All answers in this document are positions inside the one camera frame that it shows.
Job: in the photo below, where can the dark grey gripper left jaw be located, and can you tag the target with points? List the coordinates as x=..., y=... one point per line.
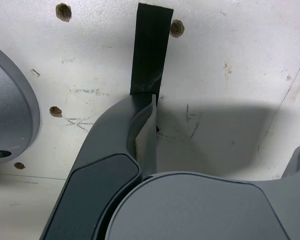
x=107, y=150

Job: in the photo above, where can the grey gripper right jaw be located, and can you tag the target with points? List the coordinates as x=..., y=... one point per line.
x=202, y=210

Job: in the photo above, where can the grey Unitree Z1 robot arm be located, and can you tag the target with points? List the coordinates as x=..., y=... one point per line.
x=10, y=112

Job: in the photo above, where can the black tape strip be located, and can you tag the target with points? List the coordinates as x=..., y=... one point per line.
x=150, y=50

